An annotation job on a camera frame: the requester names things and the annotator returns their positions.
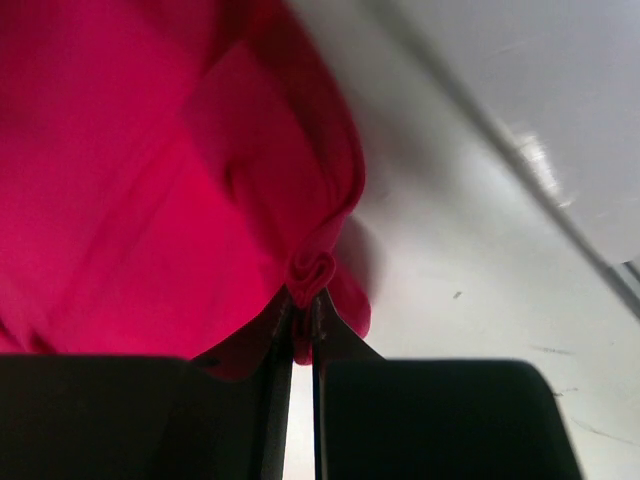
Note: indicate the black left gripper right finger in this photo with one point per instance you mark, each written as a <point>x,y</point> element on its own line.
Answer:
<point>376,418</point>

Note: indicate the pink t-shirt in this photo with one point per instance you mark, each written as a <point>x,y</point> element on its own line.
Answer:
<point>167,167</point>

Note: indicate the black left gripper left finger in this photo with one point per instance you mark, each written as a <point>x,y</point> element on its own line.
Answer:
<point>221,415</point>

